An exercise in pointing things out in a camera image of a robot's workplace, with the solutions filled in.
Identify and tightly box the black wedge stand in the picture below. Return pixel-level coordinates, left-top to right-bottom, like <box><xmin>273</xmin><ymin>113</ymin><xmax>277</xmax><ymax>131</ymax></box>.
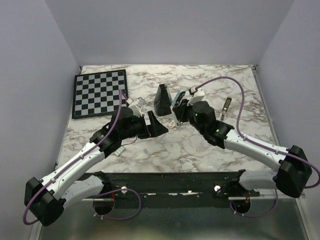
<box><xmin>153</xmin><ymin>83</ymin><xmax>172</xmax><ymax>117</ymax></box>

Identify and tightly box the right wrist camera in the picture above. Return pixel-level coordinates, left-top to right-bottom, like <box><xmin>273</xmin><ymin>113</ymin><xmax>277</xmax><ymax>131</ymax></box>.
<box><xmin>187</xmin><ymin>86</ymin><xmax>205</xmax><ymax>106</ymax></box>

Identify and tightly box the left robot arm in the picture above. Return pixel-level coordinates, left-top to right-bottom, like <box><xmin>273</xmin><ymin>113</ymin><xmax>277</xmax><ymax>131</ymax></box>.
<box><xmin>22</xmin><ymin>107</ymin><xmax>169</xmax><ymax>227</ymax></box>

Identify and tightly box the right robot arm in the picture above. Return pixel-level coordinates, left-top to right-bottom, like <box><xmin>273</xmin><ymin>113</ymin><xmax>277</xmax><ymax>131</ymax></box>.
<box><xmin>171</xmin><ymin>99</ymin><xmax>312</xmax><ymax>198</ymax></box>

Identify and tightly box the small staple box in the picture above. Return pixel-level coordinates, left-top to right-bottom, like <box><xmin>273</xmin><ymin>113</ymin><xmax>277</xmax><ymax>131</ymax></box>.
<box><xmin>167</xmin><ymin>121</ymin><xmax>176</xmax><ymax>129</ymax></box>

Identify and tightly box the black white chessboard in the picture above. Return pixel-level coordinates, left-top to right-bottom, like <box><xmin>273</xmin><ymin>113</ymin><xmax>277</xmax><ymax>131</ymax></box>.
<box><xmin>71</xmin><ymin>69</ymin><xmax>129</xmax><ymax>120</ymax></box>

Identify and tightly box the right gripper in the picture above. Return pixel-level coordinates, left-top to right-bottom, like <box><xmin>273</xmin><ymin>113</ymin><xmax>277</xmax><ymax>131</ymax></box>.
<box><xmin>173</xmin><ymin>97</ymin><xmax>206</xmax><ymax>135</ymax></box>

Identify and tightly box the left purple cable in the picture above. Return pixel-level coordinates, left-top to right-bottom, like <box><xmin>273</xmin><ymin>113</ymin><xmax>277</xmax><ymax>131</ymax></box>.
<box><xmin>22</xmin><ymin>89</ymin><xmax>142</xmax><ymax>225</ymax></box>

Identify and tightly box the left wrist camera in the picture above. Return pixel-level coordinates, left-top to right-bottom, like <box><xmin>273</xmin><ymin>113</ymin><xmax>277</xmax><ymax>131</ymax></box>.
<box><xmin>126</xmin><ymin>97</ymin><xmax>145</xmax><ymax>117</ymax></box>

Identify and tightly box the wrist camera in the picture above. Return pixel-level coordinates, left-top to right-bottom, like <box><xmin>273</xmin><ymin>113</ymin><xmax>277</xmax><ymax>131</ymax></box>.
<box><xmin>187</xmin><ymin>86</ymin><xmax>205</xmax><ymax>106</ymax></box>
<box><xmin>126</xmin><ymin>97</ymin><xmax>145</xmax><ymax>117</ymax></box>

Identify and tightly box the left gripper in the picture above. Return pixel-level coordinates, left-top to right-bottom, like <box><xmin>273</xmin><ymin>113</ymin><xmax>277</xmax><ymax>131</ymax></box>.
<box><xmin>120</xmin><ymin>111</ymin><xmax>169</xmax><ymax>141</ymax></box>

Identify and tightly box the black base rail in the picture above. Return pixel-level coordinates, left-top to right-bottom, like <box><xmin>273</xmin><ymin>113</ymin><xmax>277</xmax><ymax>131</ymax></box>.
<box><xmin>93</xmin><ymin>170</ymin><xmax>260</xmax><ymax>209</ymax></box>

